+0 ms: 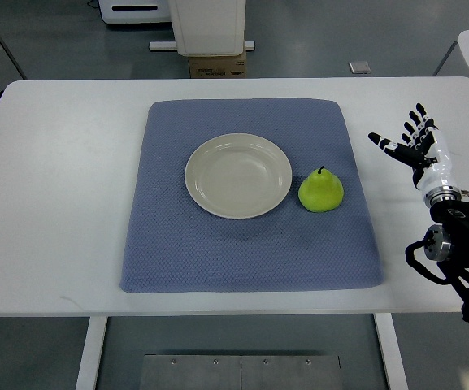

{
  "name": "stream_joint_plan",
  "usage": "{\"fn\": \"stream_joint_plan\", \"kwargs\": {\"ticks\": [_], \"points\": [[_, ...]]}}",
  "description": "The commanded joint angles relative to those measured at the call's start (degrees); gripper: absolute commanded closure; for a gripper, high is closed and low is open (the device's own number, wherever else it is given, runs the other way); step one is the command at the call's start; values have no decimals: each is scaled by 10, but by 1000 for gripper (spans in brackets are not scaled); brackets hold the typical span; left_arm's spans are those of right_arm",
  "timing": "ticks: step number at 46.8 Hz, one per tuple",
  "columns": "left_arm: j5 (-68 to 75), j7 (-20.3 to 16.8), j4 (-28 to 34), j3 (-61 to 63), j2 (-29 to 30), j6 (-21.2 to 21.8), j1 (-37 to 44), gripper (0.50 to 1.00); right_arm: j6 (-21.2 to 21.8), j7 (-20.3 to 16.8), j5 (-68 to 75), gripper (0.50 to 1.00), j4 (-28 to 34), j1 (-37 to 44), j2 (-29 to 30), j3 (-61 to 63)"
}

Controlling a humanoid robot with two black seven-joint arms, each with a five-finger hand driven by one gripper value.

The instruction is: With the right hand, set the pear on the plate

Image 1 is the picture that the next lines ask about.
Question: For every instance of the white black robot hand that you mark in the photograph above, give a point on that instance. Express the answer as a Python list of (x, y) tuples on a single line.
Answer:
[(424, 149)]

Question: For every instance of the green pear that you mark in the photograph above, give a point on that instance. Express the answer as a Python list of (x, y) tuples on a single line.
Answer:
[(321, 191)]

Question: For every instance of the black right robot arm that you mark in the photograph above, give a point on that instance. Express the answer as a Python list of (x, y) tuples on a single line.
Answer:
[(442, 256)]

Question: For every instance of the grey floor socket plate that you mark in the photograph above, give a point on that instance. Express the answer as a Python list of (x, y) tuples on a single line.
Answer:
[(359, 67)]

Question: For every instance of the cream ceramic plate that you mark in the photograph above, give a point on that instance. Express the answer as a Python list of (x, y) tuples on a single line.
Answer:
[(238, 176)]

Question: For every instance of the white table right leg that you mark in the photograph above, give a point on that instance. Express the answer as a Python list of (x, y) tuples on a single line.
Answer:
[(390, 352)]

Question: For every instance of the white table leg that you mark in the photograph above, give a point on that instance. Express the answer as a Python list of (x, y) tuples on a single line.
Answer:
[(390, 352), (92, 352)]

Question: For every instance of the cardboard box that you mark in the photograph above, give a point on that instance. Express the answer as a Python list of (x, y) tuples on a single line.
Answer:
[(218, 67)]

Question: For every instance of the white machine column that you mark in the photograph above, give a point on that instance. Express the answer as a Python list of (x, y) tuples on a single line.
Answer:
[(218, 21)]

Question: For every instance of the blue quilted cloth mat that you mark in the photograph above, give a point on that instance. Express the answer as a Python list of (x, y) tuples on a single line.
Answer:
[(173, 245)]

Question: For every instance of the white column base bar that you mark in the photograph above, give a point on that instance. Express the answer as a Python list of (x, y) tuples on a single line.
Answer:
[(190, 47)]

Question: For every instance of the white appliance with slot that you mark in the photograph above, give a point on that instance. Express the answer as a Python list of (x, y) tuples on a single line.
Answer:
[(134, 11)]

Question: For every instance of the white table left leg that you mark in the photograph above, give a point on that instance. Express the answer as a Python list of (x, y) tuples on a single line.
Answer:
[(92, 352)]

